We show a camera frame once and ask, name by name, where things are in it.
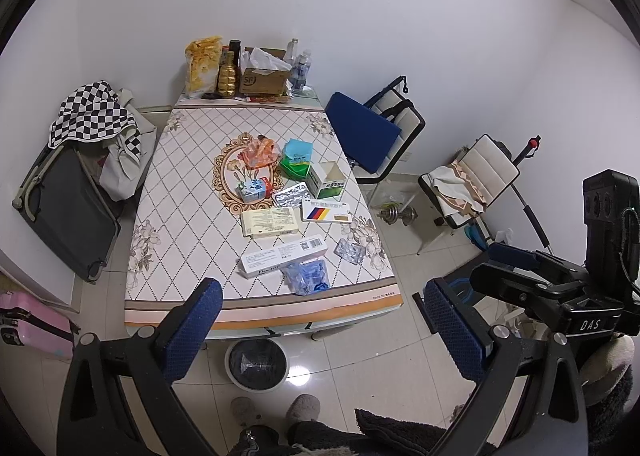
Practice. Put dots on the blue red milk carton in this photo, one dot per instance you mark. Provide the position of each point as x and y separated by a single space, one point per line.
254 190

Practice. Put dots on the gold bottle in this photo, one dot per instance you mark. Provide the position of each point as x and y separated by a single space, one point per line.
226 76

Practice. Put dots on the grey slipper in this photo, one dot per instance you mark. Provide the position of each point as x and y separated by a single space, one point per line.
244 411
305 407

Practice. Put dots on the cream flat medicine box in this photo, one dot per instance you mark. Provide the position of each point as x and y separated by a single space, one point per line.
269 221

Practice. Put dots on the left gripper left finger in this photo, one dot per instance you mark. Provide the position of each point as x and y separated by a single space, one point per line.
94 416

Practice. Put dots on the green white open box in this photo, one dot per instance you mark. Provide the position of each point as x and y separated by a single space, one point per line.
325 179

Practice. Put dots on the white striped medicine box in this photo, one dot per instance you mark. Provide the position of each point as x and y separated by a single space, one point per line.
322 210

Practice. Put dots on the yellow snack bag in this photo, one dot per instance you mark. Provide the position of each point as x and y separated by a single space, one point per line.
202 65

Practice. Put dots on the clear water bottle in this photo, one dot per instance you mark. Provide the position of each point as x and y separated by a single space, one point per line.
300 70

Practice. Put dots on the white tote bag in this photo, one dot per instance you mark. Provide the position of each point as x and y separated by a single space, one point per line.
122 156

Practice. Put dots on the large silver blister pack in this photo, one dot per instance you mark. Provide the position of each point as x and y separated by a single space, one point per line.
291 196

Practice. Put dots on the long white box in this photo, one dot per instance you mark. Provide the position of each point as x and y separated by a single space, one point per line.
275 258

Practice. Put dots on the grey left slipper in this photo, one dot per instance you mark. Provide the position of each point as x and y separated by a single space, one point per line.
244 411

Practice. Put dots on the black suitcase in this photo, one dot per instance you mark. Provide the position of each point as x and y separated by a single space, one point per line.
68 211

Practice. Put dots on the blue plastic wrapper bag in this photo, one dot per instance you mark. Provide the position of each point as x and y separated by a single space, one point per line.
307 278

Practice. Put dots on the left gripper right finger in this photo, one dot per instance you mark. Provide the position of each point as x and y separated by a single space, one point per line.
550 418

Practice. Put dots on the dumbbell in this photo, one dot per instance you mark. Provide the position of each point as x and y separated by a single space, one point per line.
391 213

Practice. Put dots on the checkered cloth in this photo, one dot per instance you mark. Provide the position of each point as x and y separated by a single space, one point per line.
93 113

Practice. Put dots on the blue green plastic bag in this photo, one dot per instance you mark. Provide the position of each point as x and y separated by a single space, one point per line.
296 159

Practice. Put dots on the cardboard shipping box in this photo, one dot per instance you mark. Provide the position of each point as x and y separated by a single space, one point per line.
263 72

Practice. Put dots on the grey right slipper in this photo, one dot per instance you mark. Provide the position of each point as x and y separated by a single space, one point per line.
305 407

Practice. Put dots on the white trash bin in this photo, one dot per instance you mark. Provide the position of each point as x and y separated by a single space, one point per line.
256 365

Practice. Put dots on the patterned tablecloth table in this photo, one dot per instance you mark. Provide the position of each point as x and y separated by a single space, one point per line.
188 225

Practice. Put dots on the white chair with cloth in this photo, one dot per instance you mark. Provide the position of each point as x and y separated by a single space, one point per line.
464 189

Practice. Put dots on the pink case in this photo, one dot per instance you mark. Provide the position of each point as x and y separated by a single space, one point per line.
26 321

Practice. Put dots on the small pill blister pack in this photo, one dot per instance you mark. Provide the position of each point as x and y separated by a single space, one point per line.
349 251

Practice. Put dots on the orange plastic wrapper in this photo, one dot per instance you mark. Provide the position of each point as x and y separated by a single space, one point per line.
260 152

